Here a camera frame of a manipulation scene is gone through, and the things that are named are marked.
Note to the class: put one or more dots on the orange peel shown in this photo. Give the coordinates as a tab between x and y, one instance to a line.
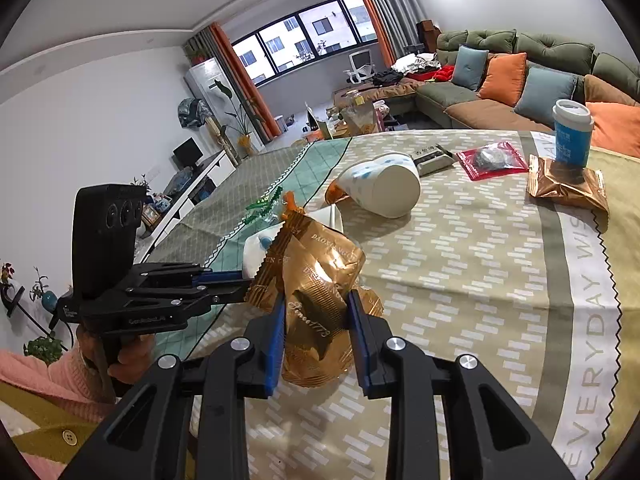
291	204

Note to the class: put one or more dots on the black glass coffee table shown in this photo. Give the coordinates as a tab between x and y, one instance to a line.
325	130

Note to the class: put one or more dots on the person's left forearm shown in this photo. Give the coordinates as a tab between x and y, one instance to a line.
45	375

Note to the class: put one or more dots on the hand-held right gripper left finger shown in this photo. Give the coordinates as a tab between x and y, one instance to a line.
276	350

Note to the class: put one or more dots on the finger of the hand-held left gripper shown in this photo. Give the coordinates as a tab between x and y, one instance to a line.
220	294
220	276

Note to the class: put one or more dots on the gold picture frame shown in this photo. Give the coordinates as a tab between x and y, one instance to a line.
151	215

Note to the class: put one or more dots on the grey patterned packet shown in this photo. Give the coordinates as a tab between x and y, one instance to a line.
431	160

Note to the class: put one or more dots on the white office chair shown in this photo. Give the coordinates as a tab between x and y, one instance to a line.
359	62

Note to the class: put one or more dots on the black bag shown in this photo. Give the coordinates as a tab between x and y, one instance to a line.
387	77

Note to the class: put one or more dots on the green foil wrapper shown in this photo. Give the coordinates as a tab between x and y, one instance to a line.
262	207

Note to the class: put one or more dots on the beige snack bag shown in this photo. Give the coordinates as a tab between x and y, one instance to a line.
361	121

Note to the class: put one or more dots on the orange cushion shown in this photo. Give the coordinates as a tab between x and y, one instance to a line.
502	80
617	127

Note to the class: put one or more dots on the potted plants on black stand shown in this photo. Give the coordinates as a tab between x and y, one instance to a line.
42	345

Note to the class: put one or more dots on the flat gold wrapper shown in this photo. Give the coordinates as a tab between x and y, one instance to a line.
555	191

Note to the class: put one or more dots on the green brown sofa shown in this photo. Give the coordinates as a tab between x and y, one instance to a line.
500	42

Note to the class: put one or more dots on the fan with patterned cover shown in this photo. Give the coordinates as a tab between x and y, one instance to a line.
194	112

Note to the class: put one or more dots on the small gold wrapper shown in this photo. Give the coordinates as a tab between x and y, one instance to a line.
335	193

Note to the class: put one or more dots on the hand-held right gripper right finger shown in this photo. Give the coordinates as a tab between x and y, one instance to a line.
364	350

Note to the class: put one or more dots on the white black tv cabinet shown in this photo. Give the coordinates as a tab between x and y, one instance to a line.
197	185

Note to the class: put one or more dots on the small red potted plant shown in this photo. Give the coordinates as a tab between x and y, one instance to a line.
196	55

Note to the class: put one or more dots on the white dotted paper cup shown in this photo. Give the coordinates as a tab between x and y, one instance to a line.
385	185
257	252

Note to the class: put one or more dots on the brown wooden box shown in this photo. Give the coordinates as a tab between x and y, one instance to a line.
429	35

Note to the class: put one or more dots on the red plastic packet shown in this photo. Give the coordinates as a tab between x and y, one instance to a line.
492	160

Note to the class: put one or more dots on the pile of light clothes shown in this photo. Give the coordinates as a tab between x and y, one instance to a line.
415	62

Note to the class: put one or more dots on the small white bin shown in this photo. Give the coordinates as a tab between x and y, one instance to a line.
284	122

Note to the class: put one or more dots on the patterned green beige tablecloth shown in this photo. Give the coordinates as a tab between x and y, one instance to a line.
450	270

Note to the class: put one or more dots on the black monitor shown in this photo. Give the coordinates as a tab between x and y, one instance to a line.
186	151

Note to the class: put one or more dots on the person's left hand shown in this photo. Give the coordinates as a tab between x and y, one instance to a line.
137	360

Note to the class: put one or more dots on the large gold wrapper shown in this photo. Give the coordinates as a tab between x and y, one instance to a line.
310	280

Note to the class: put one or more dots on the blue patterned bag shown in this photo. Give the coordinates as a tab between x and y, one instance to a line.
179	180

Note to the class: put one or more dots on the white standing air conditioner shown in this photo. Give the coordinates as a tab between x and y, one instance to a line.
207	80

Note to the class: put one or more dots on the wide black framed window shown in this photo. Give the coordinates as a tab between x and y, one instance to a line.
300	40

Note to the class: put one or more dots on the blue cushion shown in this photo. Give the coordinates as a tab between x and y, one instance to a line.
545	92
470	67

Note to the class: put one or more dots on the blue white lidded paper cup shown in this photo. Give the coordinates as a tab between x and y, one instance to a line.
572	135

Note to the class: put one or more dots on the orange grey curtain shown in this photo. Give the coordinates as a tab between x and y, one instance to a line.
385	5
240	85

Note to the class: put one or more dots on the red cloth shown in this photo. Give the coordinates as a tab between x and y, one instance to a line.
444	74

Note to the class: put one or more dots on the tall leafy potted plant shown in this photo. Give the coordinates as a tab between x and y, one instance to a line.
240	120

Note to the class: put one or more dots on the yellow buttoned garment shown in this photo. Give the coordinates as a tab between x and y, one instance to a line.
45	432

